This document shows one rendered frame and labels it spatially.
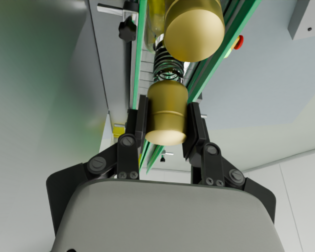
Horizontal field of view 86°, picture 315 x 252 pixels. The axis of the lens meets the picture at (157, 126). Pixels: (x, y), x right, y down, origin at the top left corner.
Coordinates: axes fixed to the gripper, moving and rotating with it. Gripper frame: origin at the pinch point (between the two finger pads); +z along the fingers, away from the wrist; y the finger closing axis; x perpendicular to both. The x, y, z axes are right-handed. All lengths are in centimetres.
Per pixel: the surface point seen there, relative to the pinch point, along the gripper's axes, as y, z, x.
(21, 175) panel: -12.1, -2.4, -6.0
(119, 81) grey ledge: -10.1, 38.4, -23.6
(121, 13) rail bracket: -7.1, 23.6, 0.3
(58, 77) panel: -12.1, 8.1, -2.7
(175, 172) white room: 144, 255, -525
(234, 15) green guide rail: 12.9, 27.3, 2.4
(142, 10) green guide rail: -3.7, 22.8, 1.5
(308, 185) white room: 355, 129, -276
